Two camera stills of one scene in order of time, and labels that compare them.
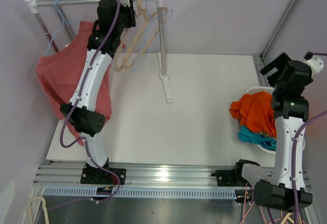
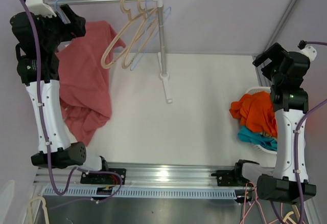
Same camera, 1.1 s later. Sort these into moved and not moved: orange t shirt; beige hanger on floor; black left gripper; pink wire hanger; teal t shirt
Moved: black left gripper
Not moved: pink wire hanger; teal t shirt; orange t shirt; beige hanger on floor
